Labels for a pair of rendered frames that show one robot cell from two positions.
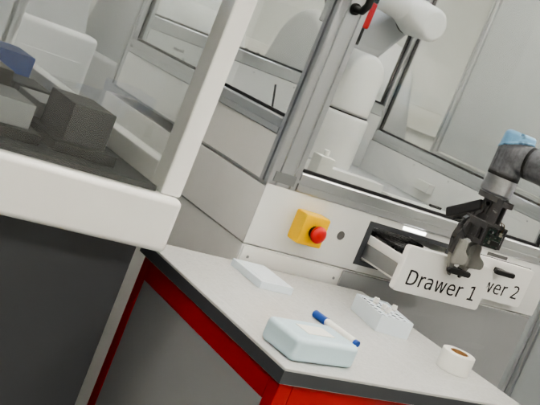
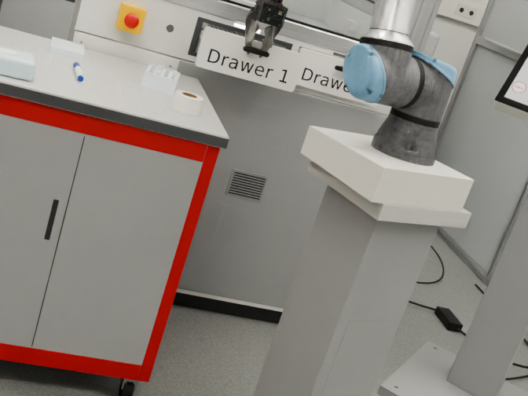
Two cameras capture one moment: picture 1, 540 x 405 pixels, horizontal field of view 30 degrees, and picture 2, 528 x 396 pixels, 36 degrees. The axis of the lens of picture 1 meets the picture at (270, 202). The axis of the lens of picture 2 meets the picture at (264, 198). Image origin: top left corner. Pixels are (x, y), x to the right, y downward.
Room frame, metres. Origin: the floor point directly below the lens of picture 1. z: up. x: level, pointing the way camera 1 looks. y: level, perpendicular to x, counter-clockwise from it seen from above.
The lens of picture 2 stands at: (0.29, -1.30, 1.20)
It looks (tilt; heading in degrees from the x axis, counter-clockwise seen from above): 17 degrees down; 18
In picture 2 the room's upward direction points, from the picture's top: 18 degrees clockwise
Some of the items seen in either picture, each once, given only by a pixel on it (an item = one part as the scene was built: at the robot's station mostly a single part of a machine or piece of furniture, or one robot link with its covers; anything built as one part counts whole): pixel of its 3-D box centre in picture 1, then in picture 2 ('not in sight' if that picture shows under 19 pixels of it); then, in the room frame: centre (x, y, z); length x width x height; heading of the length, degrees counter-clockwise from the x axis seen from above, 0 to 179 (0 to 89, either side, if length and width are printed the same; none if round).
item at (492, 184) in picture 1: (498, 186); not in sight; (2.33, -0.48, 1.12); 0.08 x 0.08 x 0.05
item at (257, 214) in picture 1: (315, 195); (228, 25); (2.90, -0.12, 0.87); 1.02 x 0.95 x 0.14; 126
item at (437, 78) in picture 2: not in sight; (423, 84); (2.13, -0.97, 1.00); 0.13 x 0.12 x 0.14; 144
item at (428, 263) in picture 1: (442, 278); (250, 60); (2.37, -0.45, 0.87); 0.29 x 0.02 x 0.11; 126
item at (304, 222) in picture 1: (309, 229); (130, 18); (2.28, -0.11, 0.88); 0.07 x 0.05 x 0.07; 126
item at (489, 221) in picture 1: (485, 219); (273, 1); (2.33, -0.48, 1.04); 0.09 x 0.08 x 0.12; 36
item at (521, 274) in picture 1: (489, 279); (339, 77); (2.67, -0.62, 0.87); 0.29 x 0.02 x 0.11; 126
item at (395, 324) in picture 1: (381, 316); (161, 78); (2.14, -0.32, 0.78); 0.12 x 0.08 x 0.04; 26
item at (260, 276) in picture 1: (261, 276); (67, 48); (2.11, -0.04, 0.77); 0.13 x 0.09 x 0.02; 36
